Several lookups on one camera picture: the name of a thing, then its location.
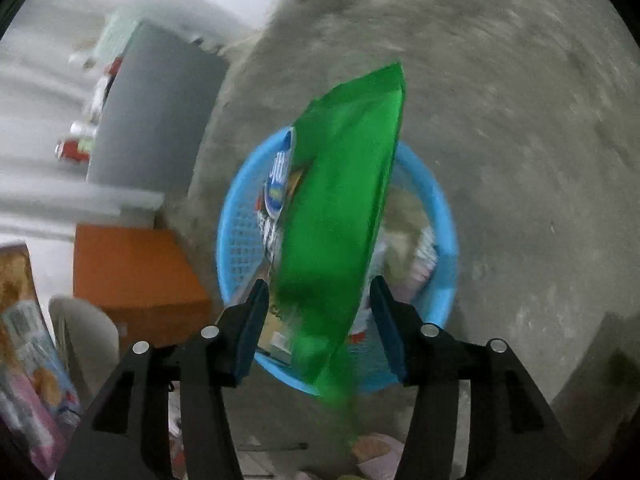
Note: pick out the red bottle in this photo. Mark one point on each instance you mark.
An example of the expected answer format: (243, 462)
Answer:
(70, 150)

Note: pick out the colourful printed box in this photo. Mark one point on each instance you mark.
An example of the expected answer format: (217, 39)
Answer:
(30, 350)

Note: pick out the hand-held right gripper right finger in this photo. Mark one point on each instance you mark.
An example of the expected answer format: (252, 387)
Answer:
(389, 332)

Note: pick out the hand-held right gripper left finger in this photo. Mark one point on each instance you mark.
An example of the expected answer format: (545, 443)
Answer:
(250, 332)

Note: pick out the green foil snack bag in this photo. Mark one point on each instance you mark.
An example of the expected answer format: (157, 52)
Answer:
(340, 210)

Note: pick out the blue plastic basket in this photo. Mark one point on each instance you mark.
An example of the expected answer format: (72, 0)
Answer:
(240, 240)

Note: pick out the blue snack packet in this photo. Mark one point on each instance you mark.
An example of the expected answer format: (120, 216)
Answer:
(277, 180)

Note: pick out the white paper cup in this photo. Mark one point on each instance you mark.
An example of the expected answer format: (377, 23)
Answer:
(85, 345)

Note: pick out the grey curtain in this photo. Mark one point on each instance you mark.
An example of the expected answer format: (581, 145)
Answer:
(50, 200)

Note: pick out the yellow snack packet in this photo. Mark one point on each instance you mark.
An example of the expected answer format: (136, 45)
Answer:
(275, 327)

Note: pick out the pink beige paper bag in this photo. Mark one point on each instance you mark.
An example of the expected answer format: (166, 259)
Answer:
(377, 452)

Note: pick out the grey cabinet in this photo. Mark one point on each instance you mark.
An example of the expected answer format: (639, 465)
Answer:
(150, 120)

